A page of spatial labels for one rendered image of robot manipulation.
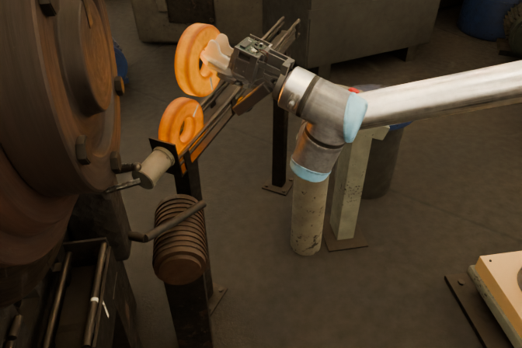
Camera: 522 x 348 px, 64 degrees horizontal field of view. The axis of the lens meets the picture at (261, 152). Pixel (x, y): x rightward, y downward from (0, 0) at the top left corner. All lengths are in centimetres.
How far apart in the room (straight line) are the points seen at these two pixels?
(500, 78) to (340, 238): 97
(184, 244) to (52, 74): 72
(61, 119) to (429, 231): 166
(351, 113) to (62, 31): 54
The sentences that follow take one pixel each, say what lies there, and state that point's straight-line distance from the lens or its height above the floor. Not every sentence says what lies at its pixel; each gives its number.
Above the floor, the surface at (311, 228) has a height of 15.
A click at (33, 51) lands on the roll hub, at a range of 34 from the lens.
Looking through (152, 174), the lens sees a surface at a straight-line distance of 98.
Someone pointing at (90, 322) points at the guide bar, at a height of 71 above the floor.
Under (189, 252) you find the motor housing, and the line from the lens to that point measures 101.
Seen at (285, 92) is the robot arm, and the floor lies 90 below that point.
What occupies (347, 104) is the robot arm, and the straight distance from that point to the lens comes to 81.
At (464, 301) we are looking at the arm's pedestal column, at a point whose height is 2.
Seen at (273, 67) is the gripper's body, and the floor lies 93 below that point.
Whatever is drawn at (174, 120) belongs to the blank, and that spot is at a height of 76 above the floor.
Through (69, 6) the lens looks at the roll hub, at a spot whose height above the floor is 117.
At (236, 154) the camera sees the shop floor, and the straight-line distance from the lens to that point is 214.
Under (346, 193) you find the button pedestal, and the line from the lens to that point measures 155.
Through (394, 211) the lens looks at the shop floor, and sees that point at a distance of 191.
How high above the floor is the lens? 129
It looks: 37 degrees down
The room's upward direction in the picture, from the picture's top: straight up
